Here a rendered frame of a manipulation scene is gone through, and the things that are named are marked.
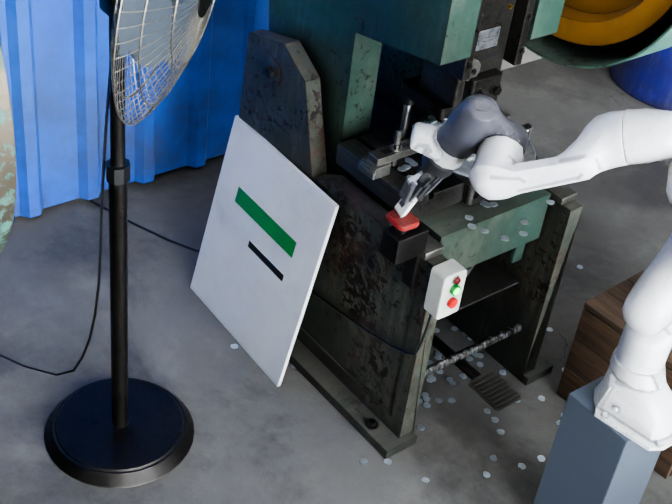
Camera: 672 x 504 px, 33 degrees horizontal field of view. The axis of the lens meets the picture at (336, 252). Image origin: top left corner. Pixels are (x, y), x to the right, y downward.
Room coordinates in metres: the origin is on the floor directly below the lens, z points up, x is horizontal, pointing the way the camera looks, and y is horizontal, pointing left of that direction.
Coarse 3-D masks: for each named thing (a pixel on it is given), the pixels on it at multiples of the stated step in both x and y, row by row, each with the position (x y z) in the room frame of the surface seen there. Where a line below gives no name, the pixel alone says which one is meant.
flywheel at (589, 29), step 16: (576, 0) 2.75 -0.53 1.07; (592, 0) 2.72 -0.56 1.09; (608, 0) 2.68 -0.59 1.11; (624, 0) 2.65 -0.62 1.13; (640, 0) 2.61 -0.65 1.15; (656, 0) 2.54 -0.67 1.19; (576, 16) 2.72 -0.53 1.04; (592, 16) 2.69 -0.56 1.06; (608, 16) 2.65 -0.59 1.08; (624, 16) 2.60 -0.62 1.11; (640, 16) 2.56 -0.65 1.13; (656, 16) 2.53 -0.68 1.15; (560, 32) 2.73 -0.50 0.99; (576, 32) 2.69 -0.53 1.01; (592, 32) 2.65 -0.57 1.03; (608, 32) 2.62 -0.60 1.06; (624, 32) 2.59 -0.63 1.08; (640, 32) 2.55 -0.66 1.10
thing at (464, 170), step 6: (444, 120) 2.55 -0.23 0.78; (528, 144) 2.49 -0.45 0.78; (528, 150) 2.46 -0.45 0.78; (534, 150) 2.45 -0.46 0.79; (474, 156) 2.38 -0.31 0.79; (528, 156) 2.43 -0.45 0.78; (534, 156) 2.43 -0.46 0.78; (468, 162) 2.36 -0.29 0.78; (462, 168) 2.33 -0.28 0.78; (468, 168) 2.33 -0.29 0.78; (462, 174) 2.30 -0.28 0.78; (468, 174) 2.31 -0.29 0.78
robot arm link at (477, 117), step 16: (480, 96) 2.04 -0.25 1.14; (464, 112) 2.00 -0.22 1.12; (480, 112) 2.00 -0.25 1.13; (496, 112) 2.01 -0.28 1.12; (448, 128) 2.02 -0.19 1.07; (464, 128) 1.99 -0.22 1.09; (480, 128) 1.99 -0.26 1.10; (496, 128) 2.01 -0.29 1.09; (512, 128) 2.02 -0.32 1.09; (448, 144) 2.02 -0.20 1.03; (464, 144) 2.00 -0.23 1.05
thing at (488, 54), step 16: (496, 0) 2.47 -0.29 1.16; (512, 0) 2.51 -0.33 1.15; (496, 16) 2.48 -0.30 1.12; (480, 32) 2.45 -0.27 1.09; (496, 32) 2.48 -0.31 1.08; (480, 48) 2.45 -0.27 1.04; (496, 48) 2.50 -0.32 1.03; (432, 64) 2.49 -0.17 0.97; (480, 64) 2.45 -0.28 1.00; (496, 64) 2.50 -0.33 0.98; (432, 80) 2.48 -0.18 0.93; (448, 80) 2.44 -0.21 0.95; (480, 80) 2.43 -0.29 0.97; (496, 80) 2.47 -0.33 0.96; (448, 96) 2.43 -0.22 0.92; (464, 96) 2.43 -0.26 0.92; (496, 96) 2.48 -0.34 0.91
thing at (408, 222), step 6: (390, 216) 2.14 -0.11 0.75; (396, 216) 2.14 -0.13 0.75; (408, 216) 2.14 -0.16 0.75; (414, 216) 2.15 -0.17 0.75; (390, 222) 2.13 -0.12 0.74; (396, 222) 2.12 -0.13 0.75; (402, 222) 2.12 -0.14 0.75; (408, 222) 2.12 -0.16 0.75; (414, 222) 2.12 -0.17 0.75; (402, 228) 2.10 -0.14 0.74; (408, 228) 2.11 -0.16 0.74
